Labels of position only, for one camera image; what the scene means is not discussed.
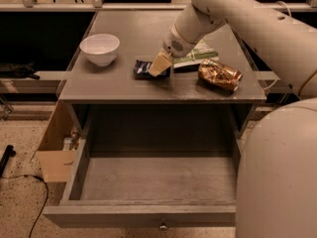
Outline brown crushed drink can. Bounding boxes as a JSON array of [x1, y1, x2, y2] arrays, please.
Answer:
[[198, 59, 243, 92]]

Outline black floor cable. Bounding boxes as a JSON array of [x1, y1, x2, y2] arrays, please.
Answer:
[[0, 174, 50, 238]]

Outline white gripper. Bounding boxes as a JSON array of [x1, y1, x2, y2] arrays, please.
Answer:
[[149, 23, 197, 76]]

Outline green chip bag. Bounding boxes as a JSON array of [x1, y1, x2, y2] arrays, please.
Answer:
[[173, 40, 219, 68]]

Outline black pole on floor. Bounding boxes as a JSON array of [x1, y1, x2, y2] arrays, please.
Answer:
[[0, 145, 16, 177]]

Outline cardboard box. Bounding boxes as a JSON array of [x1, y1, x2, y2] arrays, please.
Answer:
[[36, 102, 79, 182]]

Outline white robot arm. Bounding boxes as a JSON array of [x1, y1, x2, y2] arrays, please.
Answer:
[[150, 0, 317, 238]]

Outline white ceramic bowl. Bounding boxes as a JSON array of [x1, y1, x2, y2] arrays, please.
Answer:
[[79, 34, 120, 66]]

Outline black object on ledge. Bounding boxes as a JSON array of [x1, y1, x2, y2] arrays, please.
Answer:
[[0, 62, 40, 79]]

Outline open grey top drawer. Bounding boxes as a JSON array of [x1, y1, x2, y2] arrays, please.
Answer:
[[44, 107, 239, 228]]

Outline dark blue rxbar wrapper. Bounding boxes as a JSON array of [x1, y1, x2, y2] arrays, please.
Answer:
[[133, 59, 170, 79]]

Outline grey wooden cabinet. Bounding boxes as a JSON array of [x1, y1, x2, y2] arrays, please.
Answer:
[[59, 10, 265, 144]]

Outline metal drawer knob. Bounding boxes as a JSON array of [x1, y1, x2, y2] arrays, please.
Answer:
[[158, 221, 168, 231]]

